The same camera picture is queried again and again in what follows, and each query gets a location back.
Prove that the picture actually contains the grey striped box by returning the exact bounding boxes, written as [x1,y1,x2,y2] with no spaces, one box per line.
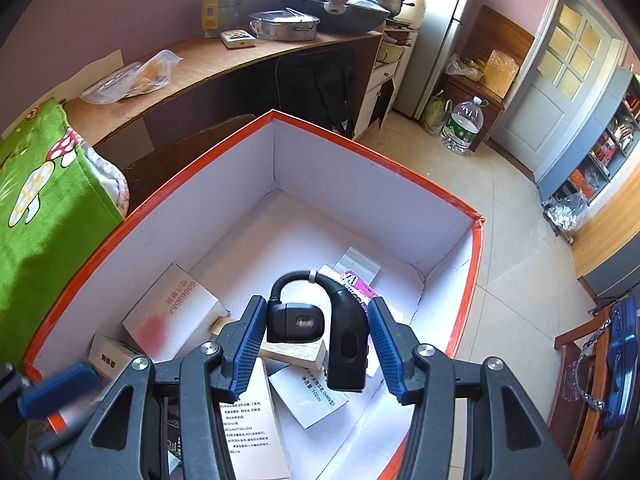
[320,246,377,291]

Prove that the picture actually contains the low wooden cabinet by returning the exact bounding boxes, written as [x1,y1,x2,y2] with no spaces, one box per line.
[435,5,536,126]

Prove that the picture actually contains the white refrigerator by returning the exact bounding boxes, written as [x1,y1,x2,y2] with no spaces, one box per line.
[392,0,477,121]

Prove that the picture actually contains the blue suitcase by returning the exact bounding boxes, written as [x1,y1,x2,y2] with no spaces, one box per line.
[600,296,640,433]

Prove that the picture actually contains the white cabinet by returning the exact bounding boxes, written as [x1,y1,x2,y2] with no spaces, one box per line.
[357,27,418,141]

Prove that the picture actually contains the white paper strip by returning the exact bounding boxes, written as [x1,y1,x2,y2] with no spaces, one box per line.
[0,50,123,138]

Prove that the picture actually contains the tall white box with text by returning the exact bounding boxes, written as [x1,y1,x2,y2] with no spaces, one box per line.
[217,355,291,480]

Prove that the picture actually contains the orange wooden wardrobe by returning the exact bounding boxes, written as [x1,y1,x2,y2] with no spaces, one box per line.
[570,160,640,301]

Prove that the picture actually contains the pink and purple box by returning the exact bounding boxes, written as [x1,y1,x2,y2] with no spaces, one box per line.
[340,269,379,311]

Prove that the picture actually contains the silver plastic bag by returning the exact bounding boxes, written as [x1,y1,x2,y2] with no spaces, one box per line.
[542,190,588,233]

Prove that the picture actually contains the green printed blanket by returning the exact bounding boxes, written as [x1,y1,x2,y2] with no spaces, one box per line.
[0,97,130,361]

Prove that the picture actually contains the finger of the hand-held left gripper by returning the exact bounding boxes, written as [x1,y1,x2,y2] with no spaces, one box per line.
[17,362,102,422]

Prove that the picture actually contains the grey shelf unit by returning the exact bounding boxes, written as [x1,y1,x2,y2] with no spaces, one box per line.
[537,65,640,206]

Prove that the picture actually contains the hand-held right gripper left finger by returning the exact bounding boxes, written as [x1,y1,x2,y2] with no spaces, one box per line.
[60,295,268,480]

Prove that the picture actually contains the metal wok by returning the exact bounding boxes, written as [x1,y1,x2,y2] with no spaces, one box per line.
[357,0,406,18]

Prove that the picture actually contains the black ear-hook headset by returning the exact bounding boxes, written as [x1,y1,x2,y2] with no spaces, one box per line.
[266,270,371,393]

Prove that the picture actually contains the plastic bag with food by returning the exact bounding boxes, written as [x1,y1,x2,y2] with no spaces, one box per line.
[80,50,183,105]

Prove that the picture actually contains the wooden table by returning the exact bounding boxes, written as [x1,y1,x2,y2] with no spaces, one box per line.
[60,27,386,171]

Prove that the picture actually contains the grey panel door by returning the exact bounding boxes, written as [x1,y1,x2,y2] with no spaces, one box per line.
[490,0,628,186]

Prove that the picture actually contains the red cardboard box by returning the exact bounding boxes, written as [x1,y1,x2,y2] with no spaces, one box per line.
[22,109,486,480]

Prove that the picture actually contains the yellow-lid glass jar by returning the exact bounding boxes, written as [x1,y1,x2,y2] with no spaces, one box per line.
[201,0,242,38]

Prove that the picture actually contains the brown cardboard box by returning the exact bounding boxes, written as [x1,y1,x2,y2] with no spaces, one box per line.
[482,50,518,98]

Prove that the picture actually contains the green plastic bag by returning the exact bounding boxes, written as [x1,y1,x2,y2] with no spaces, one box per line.
[420,95,453,136]

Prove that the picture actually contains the wooden chair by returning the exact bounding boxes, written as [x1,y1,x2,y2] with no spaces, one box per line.
[554,305,616,480]

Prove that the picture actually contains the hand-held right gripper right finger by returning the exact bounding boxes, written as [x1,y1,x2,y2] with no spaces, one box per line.
[367,297,571,480]

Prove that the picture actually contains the white rice cooker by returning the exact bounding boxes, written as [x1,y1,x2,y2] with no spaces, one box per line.
[400,0,427,28]

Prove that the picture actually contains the white plastic bag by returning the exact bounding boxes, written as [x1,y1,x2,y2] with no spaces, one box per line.
[446,54,483,81]

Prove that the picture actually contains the black pan with lid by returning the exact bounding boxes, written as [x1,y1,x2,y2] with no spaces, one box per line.
[280,0,391,33]

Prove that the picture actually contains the white remote control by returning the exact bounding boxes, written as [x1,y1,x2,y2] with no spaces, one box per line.
[220,29,257,50]

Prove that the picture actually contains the large water bottle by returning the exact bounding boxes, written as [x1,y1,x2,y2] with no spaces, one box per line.
[440,96,488,156]

